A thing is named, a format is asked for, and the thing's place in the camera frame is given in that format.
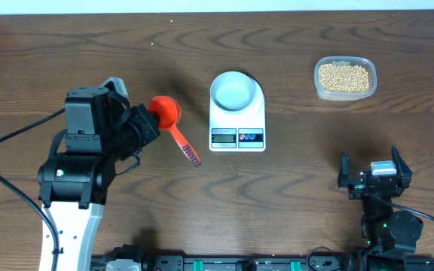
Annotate grey round bowl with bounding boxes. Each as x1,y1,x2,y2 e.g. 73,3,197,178
209,72,257,112

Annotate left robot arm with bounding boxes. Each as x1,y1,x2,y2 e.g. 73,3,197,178
38,84,160,270

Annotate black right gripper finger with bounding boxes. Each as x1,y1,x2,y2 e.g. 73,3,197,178
338,151,350,187
391,145,413,187

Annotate soybeans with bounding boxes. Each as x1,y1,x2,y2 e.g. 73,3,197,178
318,63,370,93

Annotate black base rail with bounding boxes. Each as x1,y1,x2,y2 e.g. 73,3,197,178
90,244,434,271

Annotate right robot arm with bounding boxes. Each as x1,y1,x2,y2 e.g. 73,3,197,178
338,146,423,270

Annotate clear plastic bean container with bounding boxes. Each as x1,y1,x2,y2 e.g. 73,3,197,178
314,56,377,102

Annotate white digital kitchen scale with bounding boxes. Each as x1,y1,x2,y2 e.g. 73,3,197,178
209,78,267,152

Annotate red plastic measuring scoop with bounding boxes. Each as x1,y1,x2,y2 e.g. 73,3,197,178
148,96,201,167

